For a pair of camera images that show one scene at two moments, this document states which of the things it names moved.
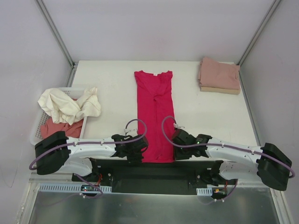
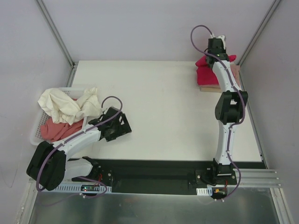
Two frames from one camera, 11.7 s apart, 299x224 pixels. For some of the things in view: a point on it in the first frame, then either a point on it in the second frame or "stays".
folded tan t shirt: (219, 90) stays
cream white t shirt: (63, 106) stays
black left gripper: (136, 153) to (119, 127)
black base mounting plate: (126, 176) stays
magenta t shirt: (155, 102) to (206, 75)
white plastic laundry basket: (45, 115) stays
